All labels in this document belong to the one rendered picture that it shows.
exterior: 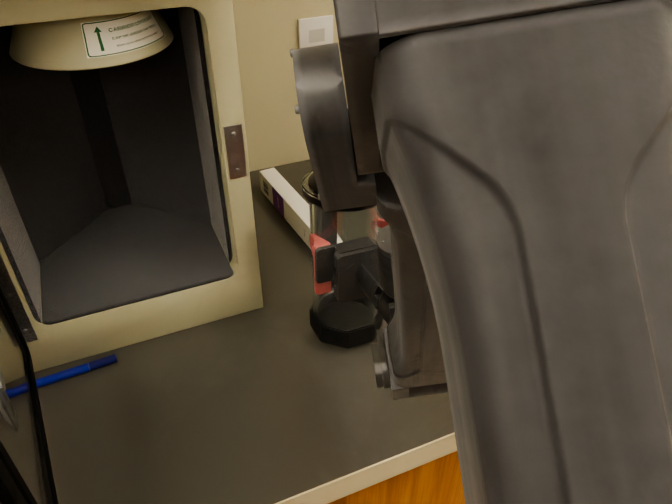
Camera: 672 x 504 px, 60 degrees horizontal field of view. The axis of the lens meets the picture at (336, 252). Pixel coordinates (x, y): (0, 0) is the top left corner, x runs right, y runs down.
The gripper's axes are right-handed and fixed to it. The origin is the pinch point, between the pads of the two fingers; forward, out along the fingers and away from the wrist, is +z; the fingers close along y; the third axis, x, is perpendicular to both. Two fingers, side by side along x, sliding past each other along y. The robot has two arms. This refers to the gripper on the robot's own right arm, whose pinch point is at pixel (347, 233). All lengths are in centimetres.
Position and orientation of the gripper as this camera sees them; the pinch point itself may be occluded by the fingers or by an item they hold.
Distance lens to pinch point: 74.5
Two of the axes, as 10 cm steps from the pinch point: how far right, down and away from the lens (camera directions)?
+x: 0.0, 8.4, 5.5
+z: -3.9, -5.0, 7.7
